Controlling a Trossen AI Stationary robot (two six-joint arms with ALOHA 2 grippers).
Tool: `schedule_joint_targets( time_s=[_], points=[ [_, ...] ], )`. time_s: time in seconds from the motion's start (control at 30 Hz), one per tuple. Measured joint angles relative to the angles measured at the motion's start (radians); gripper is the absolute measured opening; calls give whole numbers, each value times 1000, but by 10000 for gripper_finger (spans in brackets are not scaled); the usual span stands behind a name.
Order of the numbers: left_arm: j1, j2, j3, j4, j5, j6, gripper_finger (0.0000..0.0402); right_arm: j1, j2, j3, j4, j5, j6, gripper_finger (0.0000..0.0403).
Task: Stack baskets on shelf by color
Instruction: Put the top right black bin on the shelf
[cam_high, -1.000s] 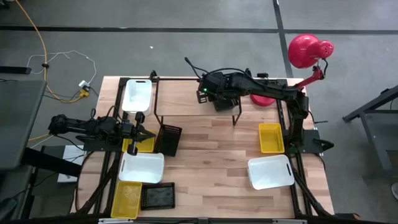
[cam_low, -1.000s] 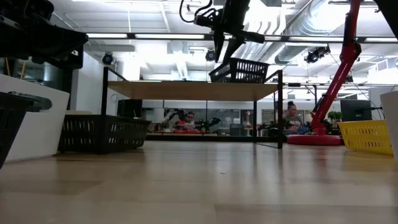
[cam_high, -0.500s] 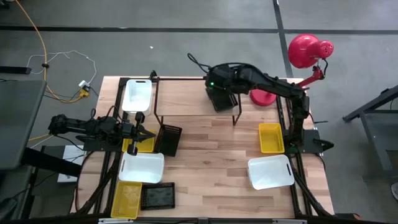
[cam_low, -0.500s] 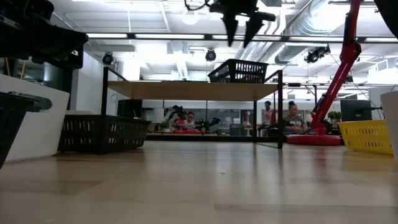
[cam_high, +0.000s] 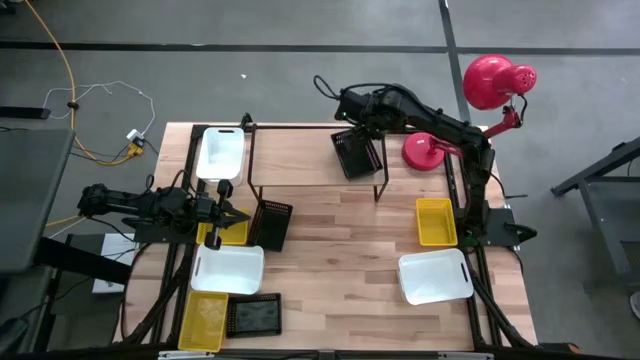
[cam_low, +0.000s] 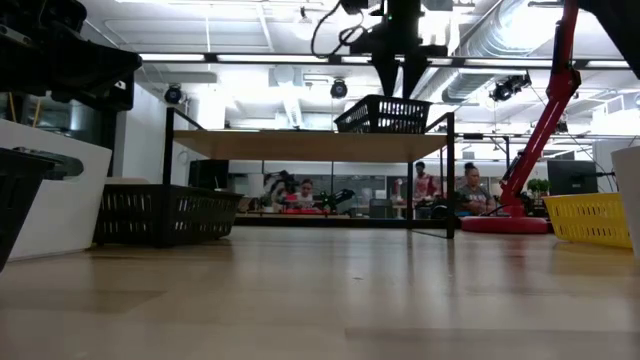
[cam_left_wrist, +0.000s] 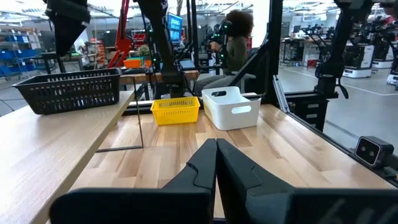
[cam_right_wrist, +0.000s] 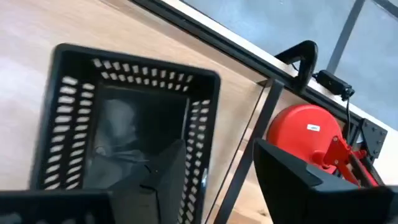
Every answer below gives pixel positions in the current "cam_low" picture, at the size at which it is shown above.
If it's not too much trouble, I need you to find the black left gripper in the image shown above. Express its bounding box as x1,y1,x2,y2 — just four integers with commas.
0,0,144,112

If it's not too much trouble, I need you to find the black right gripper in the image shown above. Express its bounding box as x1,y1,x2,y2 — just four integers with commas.
349,0,449,100

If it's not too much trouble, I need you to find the yellow plastic slotted basket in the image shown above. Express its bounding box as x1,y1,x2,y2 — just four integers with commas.
542,192,634,250

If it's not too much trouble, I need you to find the person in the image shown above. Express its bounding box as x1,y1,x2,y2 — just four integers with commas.
413,160,439,219
455,162,496,217
294,178,316,209

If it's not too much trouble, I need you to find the black computer monitor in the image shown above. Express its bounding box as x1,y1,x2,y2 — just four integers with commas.
547,159,600,196
188,159,230,190

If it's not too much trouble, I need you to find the green potted plant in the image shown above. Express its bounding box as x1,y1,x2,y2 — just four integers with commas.
527,178,552,197

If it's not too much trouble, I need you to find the red desk lamp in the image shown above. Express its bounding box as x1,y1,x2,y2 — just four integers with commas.
460,0,584,235

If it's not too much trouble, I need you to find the white cabinet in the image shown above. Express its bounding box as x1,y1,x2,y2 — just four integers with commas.
591,138,615,195

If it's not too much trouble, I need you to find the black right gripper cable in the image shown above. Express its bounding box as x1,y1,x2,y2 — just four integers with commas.
309,0,371,60

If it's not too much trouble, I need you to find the black ceiling camera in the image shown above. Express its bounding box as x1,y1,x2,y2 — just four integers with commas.
488,73,532,104

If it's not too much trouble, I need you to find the wooden shelf black metal frame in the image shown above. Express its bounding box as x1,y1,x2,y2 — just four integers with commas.
162,107,457,240

